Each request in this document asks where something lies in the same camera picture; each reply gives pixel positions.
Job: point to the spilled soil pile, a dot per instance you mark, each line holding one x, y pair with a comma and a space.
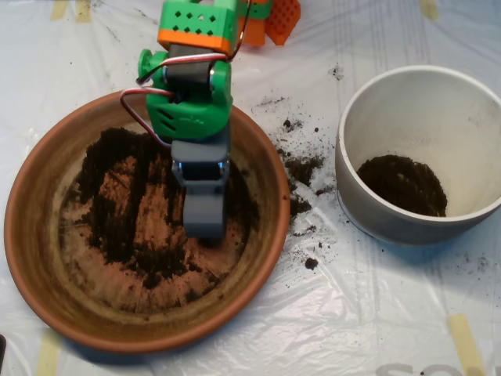
303, 168

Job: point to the clear plastic cover sheet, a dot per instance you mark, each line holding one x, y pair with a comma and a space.
352, 313

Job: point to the beige masking tape strip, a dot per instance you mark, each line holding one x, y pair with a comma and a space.
83, 9
58, 9
49, 352
429, 8
466, 344

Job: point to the black object at edge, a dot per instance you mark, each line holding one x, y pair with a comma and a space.
2, 348

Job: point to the dark soil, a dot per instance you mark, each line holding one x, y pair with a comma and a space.
113, 235
403, 188

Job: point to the white ceramic pot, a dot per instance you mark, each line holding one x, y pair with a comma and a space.
430, 117

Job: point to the dark brown crumb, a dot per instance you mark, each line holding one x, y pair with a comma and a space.
311, 263
287, 124

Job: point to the terracotta saucer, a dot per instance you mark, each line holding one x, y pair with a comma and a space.
39, 250

